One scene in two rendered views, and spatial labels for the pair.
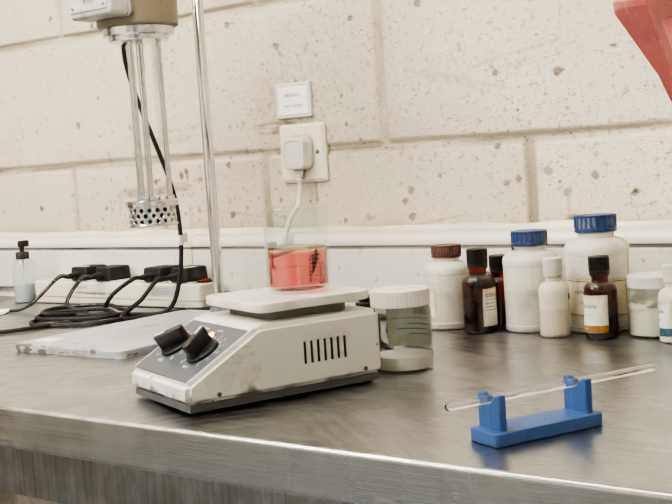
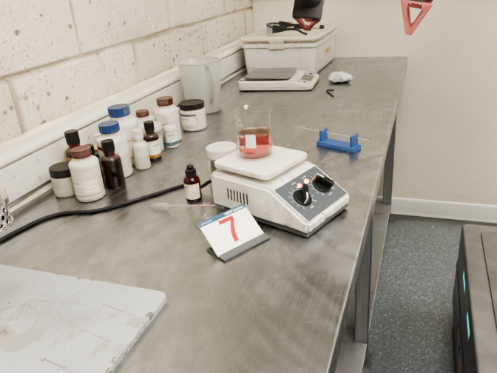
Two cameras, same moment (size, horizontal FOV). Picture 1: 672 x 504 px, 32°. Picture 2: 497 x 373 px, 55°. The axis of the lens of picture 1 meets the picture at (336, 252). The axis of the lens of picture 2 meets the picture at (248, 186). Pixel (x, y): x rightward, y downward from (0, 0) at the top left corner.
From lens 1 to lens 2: 157 cm
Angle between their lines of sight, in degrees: 104
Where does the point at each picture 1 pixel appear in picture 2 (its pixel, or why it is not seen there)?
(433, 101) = not seen: outside the picture
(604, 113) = (45, 57)
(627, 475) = (377, 133)
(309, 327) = not seen: hidden behind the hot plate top
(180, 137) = not seen: outside the picture
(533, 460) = (370, 143)
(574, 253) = (132, 126)
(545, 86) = (12, 43)
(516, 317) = (128, 168)
